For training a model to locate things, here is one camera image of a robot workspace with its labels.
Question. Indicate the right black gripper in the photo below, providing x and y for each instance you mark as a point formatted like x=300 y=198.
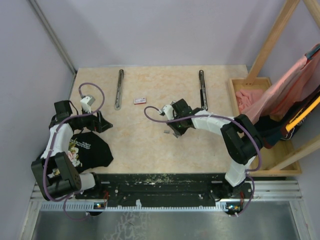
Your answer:
x=180 y=132

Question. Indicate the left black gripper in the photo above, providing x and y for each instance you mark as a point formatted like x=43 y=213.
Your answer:
x=98 y=124

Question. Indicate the black silver stapler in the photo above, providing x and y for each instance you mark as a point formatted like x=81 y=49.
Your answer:
x=203 y=94
x=119 y=90

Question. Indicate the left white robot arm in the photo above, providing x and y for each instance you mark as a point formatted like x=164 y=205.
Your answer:
x=68 y=182

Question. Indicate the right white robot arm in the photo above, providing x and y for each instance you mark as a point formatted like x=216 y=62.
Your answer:
x=242 y=140

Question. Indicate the black floral t-shirt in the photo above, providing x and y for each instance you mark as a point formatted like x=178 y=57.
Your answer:
x=81 y=152

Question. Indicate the red staple box sleeve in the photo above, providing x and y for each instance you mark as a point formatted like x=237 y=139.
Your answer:
x=140 y=100

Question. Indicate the wooden tray box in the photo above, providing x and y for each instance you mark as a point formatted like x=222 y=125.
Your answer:
x=270 y=157

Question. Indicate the dark navy garment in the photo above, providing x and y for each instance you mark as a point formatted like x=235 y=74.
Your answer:
x=273 y=131

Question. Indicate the pink cloth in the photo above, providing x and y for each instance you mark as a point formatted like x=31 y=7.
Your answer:
x=294 y=86

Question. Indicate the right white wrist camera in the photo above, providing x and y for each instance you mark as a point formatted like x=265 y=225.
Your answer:
x=167 y=111

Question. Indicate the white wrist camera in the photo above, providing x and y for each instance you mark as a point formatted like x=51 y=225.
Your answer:
x=167 y=111
x=86 y=103

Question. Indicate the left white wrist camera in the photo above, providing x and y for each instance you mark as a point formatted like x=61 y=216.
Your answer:
x=86 y=103

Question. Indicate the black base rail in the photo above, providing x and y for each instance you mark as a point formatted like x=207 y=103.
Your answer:
x=166 y=190

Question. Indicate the wooden rack frame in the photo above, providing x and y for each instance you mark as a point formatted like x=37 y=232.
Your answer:
x=271 y=40

